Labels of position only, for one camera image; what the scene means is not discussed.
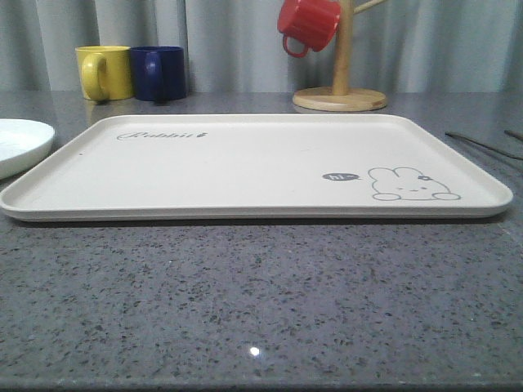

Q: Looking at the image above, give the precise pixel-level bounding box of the white round plate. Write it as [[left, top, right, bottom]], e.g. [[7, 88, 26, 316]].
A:
[[1, 118, 55, 180]]

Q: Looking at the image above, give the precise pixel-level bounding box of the silver metal spoon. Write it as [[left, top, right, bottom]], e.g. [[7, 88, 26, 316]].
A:
[[504, 130, 523, 141]]

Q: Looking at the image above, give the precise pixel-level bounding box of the beige rabbit serving tray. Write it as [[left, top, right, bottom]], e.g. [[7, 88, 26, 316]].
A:
[[1, 114, 512, 221]]

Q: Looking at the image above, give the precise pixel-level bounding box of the wooden mug tree stand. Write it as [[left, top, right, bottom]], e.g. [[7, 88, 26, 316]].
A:
[[293, 0, 387, 112]]

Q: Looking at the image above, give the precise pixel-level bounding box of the dark blue mug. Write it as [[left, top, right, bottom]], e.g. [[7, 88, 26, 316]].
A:
[[129, 46, 187, 102]]

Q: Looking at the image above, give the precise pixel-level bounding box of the red ribbed mug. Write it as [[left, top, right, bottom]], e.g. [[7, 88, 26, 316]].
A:
[[277, 0, 342, 58]]

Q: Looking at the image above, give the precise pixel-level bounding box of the yellow mug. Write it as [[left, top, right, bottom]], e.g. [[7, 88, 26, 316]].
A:
[[75, 46, 133, 101]]

